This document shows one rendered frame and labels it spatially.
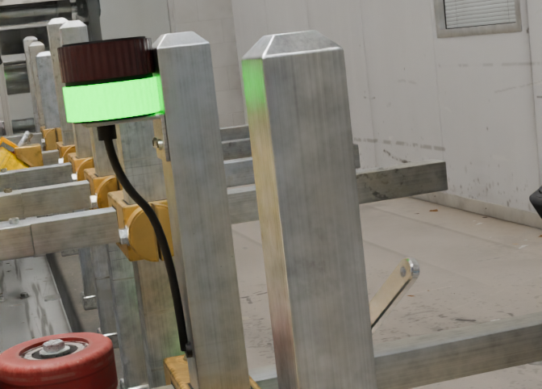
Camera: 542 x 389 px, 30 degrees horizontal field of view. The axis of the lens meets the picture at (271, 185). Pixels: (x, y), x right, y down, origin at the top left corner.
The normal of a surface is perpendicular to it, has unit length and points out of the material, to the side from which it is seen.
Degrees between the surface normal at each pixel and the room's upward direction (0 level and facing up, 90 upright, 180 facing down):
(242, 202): 90
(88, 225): 90
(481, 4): 90
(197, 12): 90
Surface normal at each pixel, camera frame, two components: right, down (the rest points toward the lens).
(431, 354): 0.27, 0.11
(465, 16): -0.94, 0.15
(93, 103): -0.22, 0.16
